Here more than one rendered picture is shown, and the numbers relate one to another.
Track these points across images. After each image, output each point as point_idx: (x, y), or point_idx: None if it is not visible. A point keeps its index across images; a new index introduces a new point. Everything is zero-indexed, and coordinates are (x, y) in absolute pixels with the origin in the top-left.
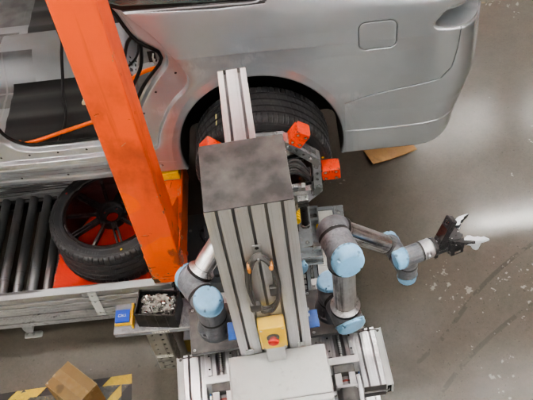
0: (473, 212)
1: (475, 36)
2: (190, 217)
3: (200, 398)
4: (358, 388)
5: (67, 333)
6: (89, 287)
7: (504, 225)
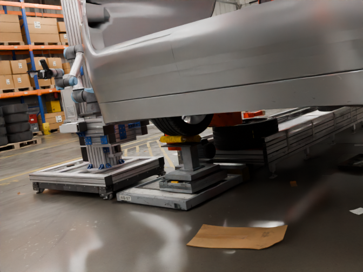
0: (100, 248)
1: (82, 42)
2: (245, 166)
3: None
4: (70, 121)
5: None
6: None
7: (68, 255)
